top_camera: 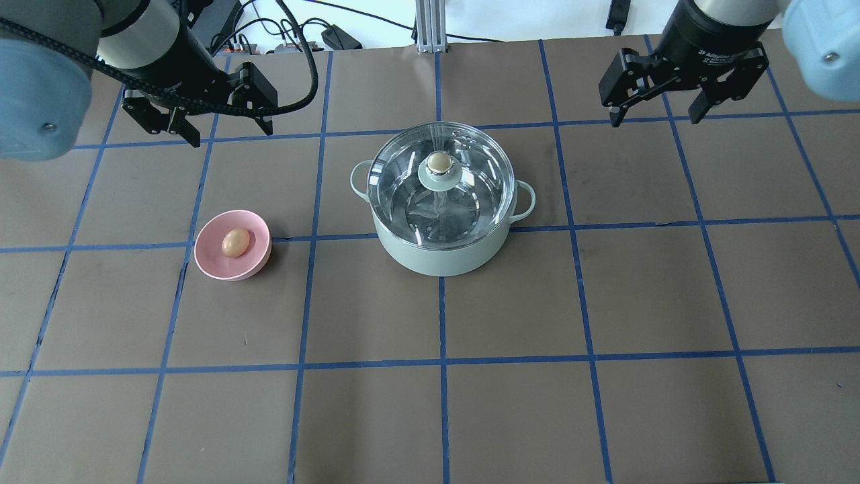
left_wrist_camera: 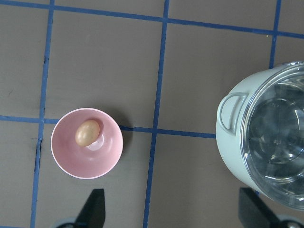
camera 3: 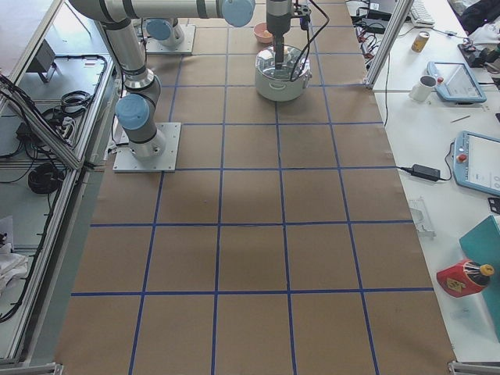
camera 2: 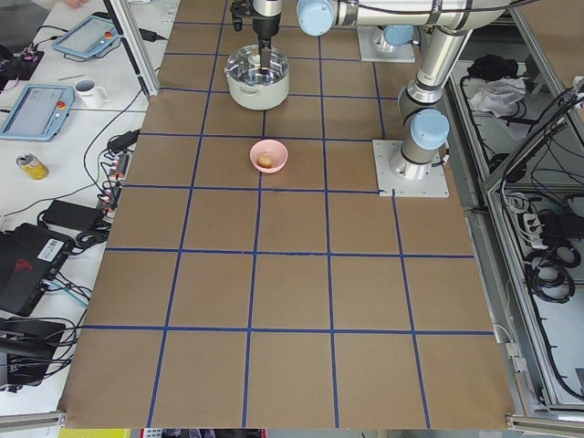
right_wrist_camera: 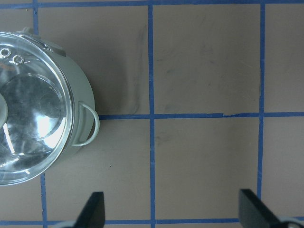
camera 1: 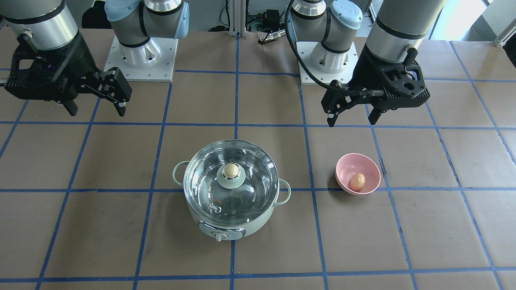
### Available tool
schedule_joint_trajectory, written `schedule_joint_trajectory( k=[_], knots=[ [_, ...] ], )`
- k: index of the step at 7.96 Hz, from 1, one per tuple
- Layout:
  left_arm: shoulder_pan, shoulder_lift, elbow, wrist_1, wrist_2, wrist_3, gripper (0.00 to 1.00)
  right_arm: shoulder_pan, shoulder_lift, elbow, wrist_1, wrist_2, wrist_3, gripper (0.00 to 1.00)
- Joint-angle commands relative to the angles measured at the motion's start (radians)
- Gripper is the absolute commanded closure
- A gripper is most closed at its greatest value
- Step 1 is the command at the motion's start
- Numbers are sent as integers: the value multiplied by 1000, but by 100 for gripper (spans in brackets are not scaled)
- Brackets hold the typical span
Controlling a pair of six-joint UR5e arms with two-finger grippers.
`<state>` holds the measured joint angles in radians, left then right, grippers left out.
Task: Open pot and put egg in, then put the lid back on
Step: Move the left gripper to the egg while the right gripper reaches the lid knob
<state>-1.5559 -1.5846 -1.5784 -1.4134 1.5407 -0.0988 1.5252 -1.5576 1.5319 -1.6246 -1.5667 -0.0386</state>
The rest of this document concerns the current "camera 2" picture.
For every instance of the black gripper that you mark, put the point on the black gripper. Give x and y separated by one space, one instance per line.
265 26

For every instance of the glass pot lid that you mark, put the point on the glass pot lid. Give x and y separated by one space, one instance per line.
244 66

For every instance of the brown egg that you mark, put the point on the brown egg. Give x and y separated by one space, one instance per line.
265 161

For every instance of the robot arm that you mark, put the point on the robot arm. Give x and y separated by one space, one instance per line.
452 23
267 8

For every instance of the pale green electric pot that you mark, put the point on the pale green electric pot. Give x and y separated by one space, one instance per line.
259 97

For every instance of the pink bowl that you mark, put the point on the pink bowl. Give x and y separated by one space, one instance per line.
275 149

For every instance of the far teach pendant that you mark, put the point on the far teach pendant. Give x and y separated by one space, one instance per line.
94 37

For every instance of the teach pendant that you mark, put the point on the teach pendant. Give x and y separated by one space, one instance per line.
94 37
39 113

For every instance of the power strip with plugs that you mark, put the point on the power strip with plugs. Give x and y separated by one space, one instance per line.
115 167

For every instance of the white mug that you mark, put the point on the white mug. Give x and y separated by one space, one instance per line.
91 94

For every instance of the black cloth bundle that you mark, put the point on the black cloth bundle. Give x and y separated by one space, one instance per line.
492 68

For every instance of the white crumpled cloth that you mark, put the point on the white crumpled cloth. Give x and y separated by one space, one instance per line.
499 97

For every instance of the near teach pendant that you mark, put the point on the near teach pendant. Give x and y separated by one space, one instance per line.
39 113

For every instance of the yellow drink can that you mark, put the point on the yellow drink can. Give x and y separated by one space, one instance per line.
32 166

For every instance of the black power adapter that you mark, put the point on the black power adapter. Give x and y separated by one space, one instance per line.
71 216

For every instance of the black red computer box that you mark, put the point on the black red computer box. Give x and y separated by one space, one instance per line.
31 255

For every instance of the black laptop dock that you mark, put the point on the black laptop dock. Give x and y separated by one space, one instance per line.
27 350

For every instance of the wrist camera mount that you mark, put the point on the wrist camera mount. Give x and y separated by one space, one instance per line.
240 9

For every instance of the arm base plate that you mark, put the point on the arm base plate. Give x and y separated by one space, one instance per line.
386 43
398 177

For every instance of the aluminium frame post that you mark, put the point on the aluminium frame post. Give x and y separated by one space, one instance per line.
128 30

